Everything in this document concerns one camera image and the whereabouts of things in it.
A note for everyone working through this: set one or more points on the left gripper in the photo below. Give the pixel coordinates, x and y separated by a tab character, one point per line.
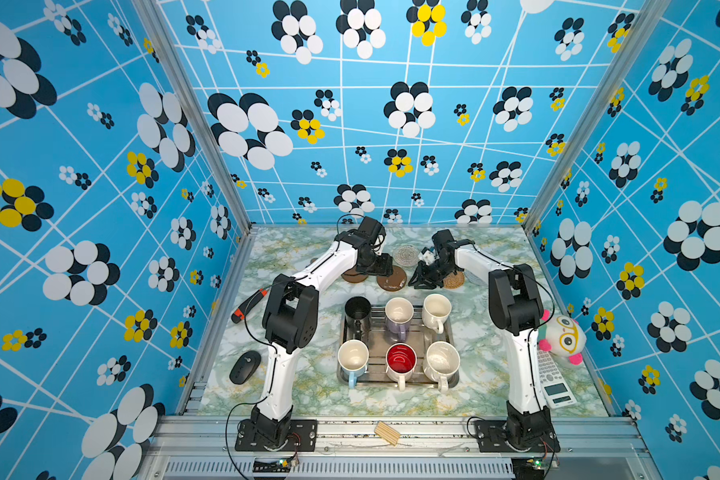
385	264

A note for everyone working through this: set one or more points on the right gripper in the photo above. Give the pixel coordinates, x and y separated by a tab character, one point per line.
423	279

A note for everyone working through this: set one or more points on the woven rattan coaster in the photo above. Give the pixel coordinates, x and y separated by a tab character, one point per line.
454	280

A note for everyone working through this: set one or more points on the scratched brown round coaster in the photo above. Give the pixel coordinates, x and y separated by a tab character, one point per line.
396	281

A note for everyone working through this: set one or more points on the dark brown round coaster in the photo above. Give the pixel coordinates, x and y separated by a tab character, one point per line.
353	276

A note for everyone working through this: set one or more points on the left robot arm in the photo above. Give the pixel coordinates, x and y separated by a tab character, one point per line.
290	319

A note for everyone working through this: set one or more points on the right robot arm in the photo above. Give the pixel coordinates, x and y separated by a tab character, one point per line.
516	309

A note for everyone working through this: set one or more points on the white mug back right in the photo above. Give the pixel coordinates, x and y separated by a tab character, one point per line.
436	310

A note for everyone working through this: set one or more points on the purple mug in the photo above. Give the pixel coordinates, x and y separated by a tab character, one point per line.
398	315

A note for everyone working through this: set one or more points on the black mug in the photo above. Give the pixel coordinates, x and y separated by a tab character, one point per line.
357	317

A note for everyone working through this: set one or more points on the white mug front right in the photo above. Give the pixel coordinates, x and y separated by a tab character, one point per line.
441	362

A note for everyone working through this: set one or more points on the red inside mug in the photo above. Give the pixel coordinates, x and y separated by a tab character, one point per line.
401	360

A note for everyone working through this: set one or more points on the pink plush toy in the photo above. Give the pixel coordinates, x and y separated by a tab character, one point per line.
562	336

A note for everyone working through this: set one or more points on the black computer mouse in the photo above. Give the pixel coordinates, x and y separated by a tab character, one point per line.
244	367

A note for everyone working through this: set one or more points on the small wooden block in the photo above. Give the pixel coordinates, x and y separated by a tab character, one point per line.
387	433

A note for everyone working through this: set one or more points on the white calculator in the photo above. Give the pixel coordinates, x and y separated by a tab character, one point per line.
556	390

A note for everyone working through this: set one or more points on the white mug blue handle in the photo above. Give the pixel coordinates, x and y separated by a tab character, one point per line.
353	357

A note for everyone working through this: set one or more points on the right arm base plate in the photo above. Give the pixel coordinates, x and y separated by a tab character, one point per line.
500	436

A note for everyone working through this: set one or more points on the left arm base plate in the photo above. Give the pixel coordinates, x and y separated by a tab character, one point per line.
298	435

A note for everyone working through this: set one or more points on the aluminium front rail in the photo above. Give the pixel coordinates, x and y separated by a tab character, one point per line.
196	447

